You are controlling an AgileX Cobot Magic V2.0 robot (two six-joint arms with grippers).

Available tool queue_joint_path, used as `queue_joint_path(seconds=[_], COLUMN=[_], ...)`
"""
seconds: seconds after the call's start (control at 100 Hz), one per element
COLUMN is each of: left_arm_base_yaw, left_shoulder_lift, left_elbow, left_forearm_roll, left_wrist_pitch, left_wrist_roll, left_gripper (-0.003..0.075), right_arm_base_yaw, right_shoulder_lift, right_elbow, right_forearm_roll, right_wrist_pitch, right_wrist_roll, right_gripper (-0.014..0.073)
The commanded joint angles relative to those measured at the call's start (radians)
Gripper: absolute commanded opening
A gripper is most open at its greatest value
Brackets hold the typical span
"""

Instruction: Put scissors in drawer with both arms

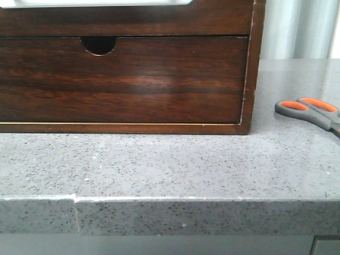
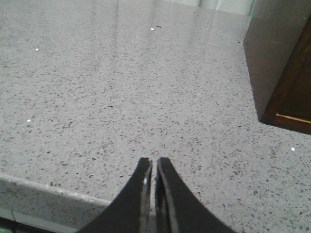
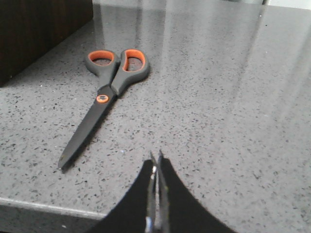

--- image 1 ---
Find dark wooden organizer box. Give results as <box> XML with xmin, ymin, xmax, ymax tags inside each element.
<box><xmin>1</xmin><ymin>1</ymin><xmax>266</xmax><ymax>134</ymax></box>

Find grey cabinet door panel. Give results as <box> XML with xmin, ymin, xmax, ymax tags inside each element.
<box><xmin>310</xmin><ymin>235</ymin><xmax>340</xmax><ymax>255</ymax></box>

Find grey cabinet front below counter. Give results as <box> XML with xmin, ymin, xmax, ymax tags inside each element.
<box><xmin>1</xmin><ymin>234</ymin><xmax>314</xmax><ymax>254</ymax></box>

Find dark wooden drawer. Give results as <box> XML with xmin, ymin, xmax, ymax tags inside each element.
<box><xmin>1</xmin><ymin>36</ymin><xmax>248</xmax><ymax>124</ymax></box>

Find grey orange handled scissors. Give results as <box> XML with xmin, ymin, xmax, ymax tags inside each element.
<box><xmin>275</xmin><ymin>98</ymin><xmax>339</xmax><ymax>137</ymax></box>

